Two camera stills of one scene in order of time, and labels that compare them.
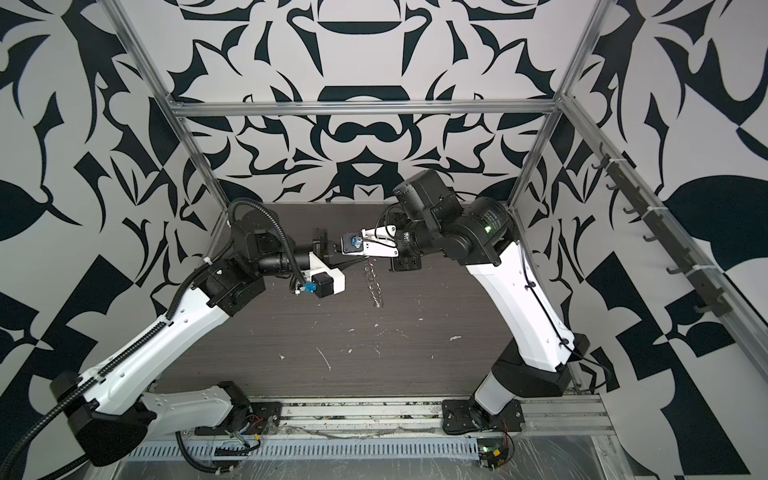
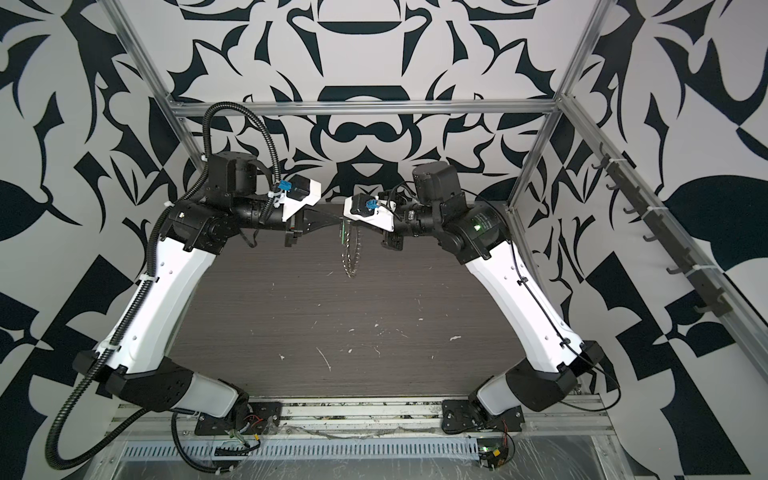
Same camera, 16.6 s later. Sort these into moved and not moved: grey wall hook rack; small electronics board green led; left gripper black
Moved: left gripper black
Not moved: grey wall hook rack; small electronics board green led
